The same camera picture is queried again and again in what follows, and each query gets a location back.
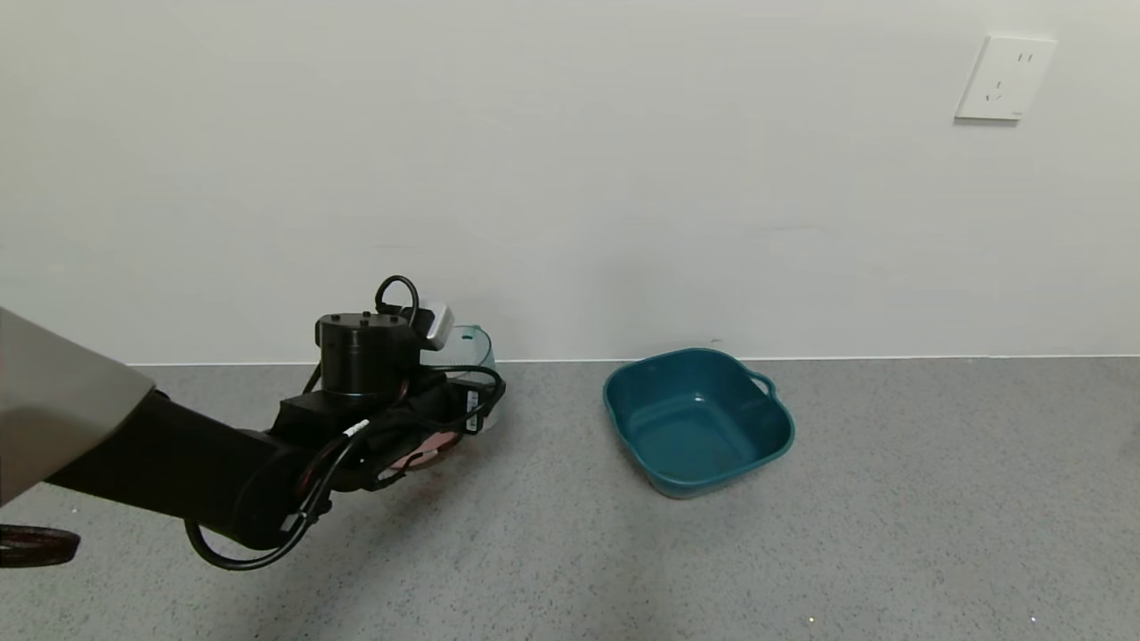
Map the black strap loop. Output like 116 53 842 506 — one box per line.
0 525 81 569

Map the short black camera cable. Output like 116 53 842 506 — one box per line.
374 275 421 327

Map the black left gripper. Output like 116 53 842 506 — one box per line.
419 369 501 439

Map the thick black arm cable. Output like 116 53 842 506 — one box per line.
184 418 371 572

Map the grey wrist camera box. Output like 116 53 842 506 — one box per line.
417 303 455 351

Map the white wall socket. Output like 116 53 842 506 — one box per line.
954 35 1057 123

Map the pink plastic bowl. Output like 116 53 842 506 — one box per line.
383 429 464 478

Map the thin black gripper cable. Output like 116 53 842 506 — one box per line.
419 364 507 430

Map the teal square plastic basin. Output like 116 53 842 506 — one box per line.
603 348 794 499

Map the transparent ribbed blue-tinted cup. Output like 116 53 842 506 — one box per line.
435 325 497 434

